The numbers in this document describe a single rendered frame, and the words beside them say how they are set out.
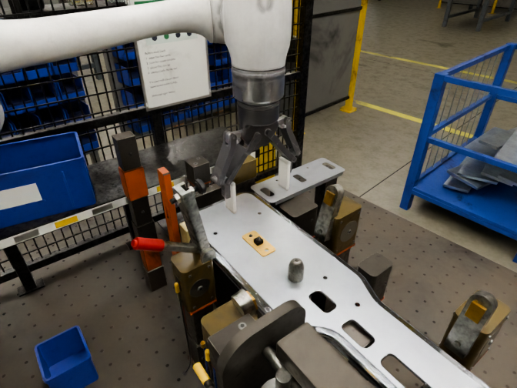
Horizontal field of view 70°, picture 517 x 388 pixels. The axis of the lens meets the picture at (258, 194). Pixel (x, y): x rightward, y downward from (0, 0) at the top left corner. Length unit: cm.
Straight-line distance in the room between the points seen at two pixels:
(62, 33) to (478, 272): 127
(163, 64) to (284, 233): 62
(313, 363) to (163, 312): 74
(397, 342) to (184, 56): 94
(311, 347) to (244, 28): 44
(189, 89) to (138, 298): 65
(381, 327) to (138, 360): 61
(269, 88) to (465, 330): 51
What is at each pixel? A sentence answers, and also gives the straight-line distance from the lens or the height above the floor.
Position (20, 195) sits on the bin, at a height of 110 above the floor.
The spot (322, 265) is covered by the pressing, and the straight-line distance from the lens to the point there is 80.
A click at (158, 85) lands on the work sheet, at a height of 121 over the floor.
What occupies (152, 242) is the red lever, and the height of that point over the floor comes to 113.
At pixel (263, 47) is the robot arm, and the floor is 143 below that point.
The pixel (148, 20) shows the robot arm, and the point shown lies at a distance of 71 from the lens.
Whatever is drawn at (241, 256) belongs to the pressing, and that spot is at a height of 100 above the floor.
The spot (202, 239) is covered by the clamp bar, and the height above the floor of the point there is 110.
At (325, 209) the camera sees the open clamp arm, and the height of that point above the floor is 106.
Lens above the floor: 156
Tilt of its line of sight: 34 degrees down
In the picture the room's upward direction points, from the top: straight up
